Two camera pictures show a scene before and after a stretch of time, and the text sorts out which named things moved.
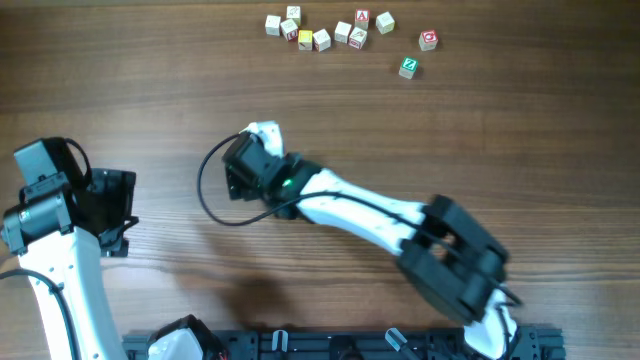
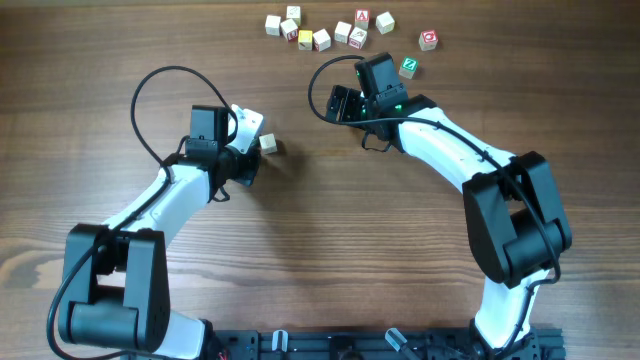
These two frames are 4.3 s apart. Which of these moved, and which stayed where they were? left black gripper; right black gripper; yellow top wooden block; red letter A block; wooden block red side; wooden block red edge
Moved: right black gripper; left black gripper
Stayed: red letter A block; wooden block red edge; wooden block red side; yellow top wooden block
